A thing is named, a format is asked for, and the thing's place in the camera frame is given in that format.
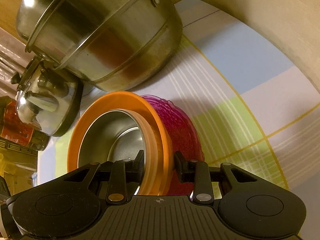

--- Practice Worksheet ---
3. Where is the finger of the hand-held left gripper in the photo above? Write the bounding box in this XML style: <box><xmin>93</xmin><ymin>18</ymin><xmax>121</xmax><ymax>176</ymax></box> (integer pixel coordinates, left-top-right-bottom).
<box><xmin>62</xmin><ymin>150</ymin><xmax>145</xmax><ymax>204</ymax></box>

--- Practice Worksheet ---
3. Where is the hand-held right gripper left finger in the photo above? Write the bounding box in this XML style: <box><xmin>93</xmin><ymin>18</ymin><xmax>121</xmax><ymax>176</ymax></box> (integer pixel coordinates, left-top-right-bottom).
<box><xmin>62</xmin><ymin>150</ymin><xmax>145</xmax><ymax>204</ymax></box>

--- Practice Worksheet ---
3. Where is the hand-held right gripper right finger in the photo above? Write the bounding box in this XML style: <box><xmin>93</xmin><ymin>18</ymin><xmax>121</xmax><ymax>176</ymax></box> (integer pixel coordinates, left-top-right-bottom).
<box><xmin>174</xmin><ymin>151</ymin><xmax>259</xmax><ymax>203</ymax></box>

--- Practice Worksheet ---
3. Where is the large pink transparent plate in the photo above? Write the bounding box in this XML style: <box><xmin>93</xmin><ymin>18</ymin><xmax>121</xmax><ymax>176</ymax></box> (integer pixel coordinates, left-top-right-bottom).
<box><xmin>140</xmin><ymin>94</ymin><xmax>206</xmax><ymax>196</ymax></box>

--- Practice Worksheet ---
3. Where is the stainless steel bowl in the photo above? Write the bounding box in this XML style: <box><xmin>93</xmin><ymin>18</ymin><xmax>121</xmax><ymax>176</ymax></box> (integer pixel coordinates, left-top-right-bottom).
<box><xmin>77</xmin><ymin>109</ymin><xmax>147</xmax><ymax>195</ymax></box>

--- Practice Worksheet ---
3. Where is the orange plastic bowl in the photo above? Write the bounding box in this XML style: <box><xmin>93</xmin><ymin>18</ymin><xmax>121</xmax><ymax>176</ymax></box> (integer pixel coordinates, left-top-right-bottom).
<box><xmin>67</xmin><ymin>91</ymin><xmax>173</xmax><ymax>195</ymax></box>

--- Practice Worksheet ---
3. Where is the cardboard box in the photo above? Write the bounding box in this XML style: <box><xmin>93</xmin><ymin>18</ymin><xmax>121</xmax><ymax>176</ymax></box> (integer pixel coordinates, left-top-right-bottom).
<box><xmin>0</xmin><ymin>164</ymin><xmax>38</xmax><ymax>202</ymax></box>

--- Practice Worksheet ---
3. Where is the large cooking oil bottle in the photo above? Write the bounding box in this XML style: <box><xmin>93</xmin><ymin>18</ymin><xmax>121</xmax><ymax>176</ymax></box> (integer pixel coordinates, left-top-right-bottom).
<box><xmin>0</xmin><ymin>96</ymin><xmax>51</xmax><ymax>152</ymax></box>

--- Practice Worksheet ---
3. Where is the stainless steel kettle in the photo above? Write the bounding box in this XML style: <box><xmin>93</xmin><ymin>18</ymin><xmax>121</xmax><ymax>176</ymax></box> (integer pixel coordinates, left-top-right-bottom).
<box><xmin>11</xmin><ymin>55</ymin><xmax>83</xmax><ymax>137</ymax></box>

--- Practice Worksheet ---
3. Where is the plaid tablecloth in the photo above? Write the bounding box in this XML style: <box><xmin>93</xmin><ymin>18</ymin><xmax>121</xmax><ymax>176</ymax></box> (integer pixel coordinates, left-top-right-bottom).
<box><xmin>37</xmin><ymin>9</ymin><xmax>318</xmax><ymax>196</ymax></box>

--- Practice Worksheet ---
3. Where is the stainless steel steamer pot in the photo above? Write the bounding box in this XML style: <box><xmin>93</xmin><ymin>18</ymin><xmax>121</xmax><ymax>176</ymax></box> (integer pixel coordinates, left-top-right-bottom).
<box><xmin>15</xmin><ymin>0</ymin><xmax>183</xmax><ymax>92</ymax></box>

